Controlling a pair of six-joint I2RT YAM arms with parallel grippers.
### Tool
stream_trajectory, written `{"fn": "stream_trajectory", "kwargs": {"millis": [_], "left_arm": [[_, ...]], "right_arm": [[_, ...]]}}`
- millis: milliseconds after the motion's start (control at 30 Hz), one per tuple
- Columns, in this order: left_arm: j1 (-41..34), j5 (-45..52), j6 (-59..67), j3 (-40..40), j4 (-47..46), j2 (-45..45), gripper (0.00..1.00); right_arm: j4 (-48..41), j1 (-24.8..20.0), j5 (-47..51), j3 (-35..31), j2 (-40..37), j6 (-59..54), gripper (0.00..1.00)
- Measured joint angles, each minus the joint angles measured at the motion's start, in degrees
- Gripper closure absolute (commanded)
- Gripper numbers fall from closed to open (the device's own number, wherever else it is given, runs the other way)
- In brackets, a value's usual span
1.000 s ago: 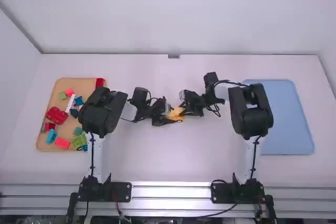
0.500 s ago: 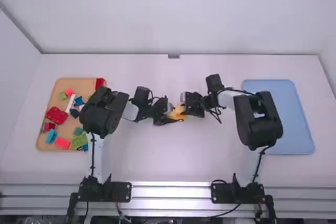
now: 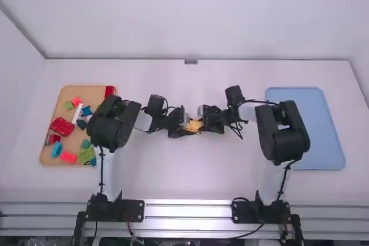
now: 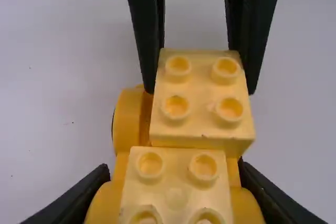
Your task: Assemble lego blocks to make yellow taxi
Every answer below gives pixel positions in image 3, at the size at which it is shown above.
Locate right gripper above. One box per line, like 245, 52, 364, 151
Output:
202, 104, 226, 135

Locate tan tray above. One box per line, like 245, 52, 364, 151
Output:
39, 84, 119, 168

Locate long white toy brick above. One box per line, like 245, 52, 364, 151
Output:
71, 103, 85, 126

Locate black cable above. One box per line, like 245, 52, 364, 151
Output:
276, 160, 293, 201
229, 119, 249, 141

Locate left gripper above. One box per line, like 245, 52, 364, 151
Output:
168, 105, 187, 139

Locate large green toy brick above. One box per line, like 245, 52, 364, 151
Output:
77, 145, 97, 166

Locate large red toy brick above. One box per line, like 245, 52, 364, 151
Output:
50, 116, 76, 138

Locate silver rails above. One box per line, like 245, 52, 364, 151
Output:
0, 198, 369, 241

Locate blue mat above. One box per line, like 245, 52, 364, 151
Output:
265, 86, 347, 171

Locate yellow toy car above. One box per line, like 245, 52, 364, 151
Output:
183, 118, 205, 135

